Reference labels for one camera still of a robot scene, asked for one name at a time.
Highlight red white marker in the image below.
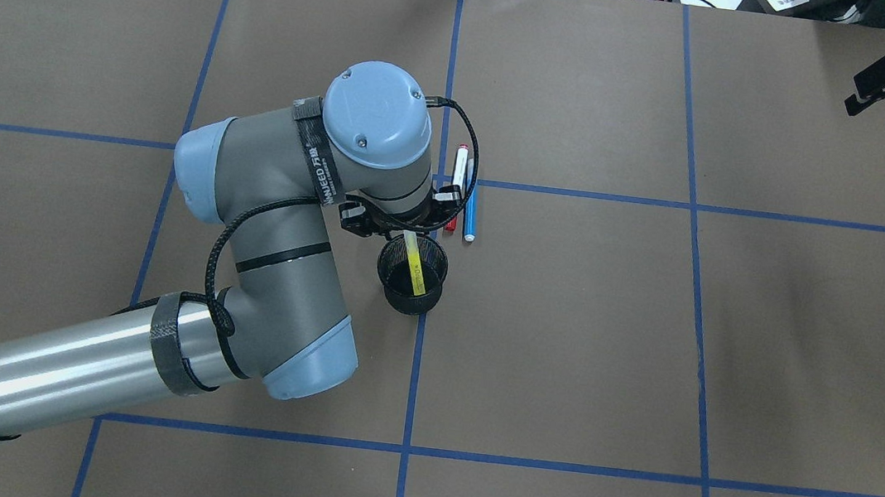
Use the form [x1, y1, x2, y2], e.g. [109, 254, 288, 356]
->
[445, 143, 472, 234]

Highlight yellow highlighter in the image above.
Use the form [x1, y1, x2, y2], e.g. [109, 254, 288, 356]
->
[402, 230, 427, 297]

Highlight black mesh pen cup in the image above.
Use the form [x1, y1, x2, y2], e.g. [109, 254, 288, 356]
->
[377, 234, 449, 316]

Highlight blue highlighter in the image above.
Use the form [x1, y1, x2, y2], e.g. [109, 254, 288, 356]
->
[461, 159, 478, 244]

